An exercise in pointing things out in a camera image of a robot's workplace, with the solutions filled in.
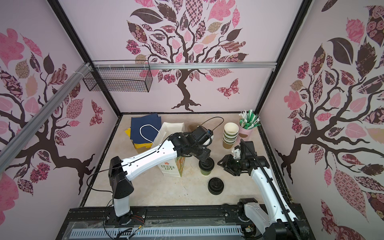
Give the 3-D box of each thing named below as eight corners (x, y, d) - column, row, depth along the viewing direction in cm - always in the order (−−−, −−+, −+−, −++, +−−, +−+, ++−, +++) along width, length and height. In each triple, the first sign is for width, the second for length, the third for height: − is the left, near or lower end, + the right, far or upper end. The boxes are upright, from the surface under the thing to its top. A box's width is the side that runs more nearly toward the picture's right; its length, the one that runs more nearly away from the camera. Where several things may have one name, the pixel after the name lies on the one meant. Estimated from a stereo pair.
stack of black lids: (208, 195, 81) (209, 193, 78) (207, 179, 87) (208, 177, 84) (224, 195, 81) (225, 193, 78) (222, 179, 87) (223, 177, 84)
